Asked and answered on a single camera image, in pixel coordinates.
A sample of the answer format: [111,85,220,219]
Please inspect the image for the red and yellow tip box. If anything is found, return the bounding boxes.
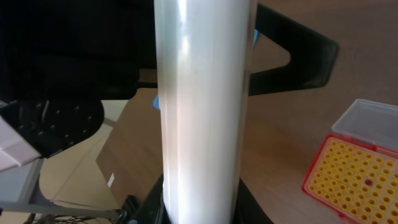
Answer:
[300,98,398,224]

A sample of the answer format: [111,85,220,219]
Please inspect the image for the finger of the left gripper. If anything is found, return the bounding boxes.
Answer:
[248,2,340,96]

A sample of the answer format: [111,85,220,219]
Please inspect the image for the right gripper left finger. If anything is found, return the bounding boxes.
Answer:
[129,174,172,224]

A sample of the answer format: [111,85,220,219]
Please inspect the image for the white pipette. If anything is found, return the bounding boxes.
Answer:
[154,0,259,224]

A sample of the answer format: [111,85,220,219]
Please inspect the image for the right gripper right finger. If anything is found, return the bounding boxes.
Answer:
[231,177,274,224]

